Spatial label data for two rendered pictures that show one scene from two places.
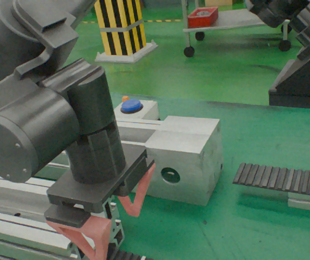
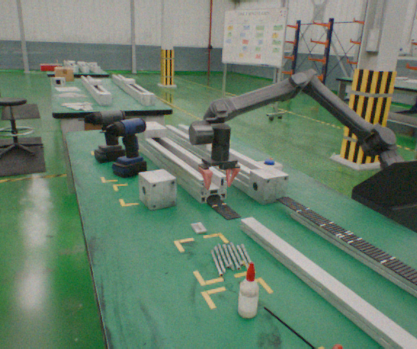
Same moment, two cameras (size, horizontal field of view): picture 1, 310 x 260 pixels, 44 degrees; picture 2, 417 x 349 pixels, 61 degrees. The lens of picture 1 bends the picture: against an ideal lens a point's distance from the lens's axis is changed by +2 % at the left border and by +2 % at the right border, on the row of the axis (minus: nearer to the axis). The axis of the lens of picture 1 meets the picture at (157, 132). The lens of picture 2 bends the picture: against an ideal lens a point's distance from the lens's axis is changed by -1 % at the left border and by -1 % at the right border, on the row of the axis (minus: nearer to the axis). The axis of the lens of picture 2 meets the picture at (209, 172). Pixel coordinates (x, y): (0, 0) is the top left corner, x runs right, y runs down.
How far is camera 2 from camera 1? 77 cm
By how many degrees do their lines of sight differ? 30
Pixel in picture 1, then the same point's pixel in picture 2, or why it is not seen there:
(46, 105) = (207, 129)
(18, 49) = (210, 115)
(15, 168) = (193, 140)
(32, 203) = not seen: hidden behind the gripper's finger
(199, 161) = (264, 182)
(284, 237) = (276, 220)
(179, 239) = (242, 206)
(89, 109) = (220, 136)
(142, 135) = not seen: hidden behind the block
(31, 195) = not seen: hidden behind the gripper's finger
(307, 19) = (384, 158)
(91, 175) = (214, 157)
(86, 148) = (215, 147)
